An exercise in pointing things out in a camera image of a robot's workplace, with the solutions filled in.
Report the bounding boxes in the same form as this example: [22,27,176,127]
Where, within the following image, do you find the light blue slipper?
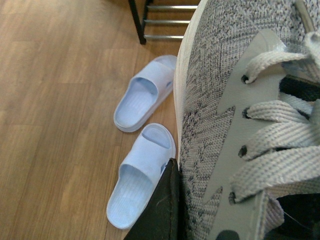
[106,123,176,230]
[113,55,177,133]

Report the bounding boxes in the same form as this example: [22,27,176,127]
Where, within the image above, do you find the grey sneaker navy collar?
[174,0,320,240]

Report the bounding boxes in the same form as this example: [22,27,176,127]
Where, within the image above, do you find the black metal shoe rack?
[128,0,198,45]

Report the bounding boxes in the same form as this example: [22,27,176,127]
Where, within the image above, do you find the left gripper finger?
[125,158,182,240]

